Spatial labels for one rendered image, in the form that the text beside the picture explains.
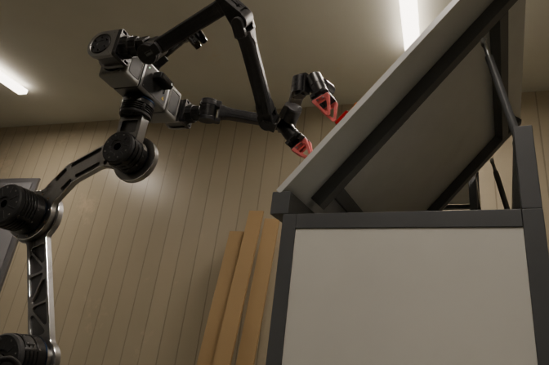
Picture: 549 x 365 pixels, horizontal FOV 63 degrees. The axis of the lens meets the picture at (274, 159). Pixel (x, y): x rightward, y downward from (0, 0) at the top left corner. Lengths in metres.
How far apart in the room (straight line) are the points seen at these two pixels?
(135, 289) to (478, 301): 4.27
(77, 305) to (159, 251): 1.06
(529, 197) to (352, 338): 0.49
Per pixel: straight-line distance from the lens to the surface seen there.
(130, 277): 5.09
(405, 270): 1.08
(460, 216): 1.09
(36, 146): 6.82
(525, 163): 1.14
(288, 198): 1.22
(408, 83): 1.40
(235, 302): 3.94
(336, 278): 1.11
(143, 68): 1.96
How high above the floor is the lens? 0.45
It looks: 24 degrees up
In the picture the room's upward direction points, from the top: 8 degrees clockwise
